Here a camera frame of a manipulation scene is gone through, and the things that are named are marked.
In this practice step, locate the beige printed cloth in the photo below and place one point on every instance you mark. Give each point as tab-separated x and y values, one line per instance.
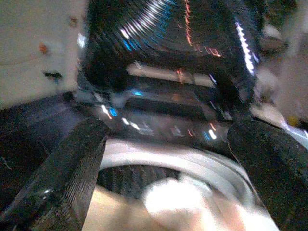
115	214

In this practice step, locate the white cloth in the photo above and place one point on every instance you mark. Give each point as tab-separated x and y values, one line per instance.
178	202

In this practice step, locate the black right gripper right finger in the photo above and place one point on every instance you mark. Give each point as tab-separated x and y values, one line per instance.
276	173

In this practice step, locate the washer drum with grey rim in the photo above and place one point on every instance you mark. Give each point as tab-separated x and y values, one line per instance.
192	163

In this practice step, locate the black glossy washer lid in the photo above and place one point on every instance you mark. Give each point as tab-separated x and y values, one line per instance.
156	48

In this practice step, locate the black glossy washing machine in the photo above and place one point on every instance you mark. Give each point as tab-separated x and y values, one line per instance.
168	130

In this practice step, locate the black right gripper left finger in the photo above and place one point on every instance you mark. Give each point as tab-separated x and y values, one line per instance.
62	183

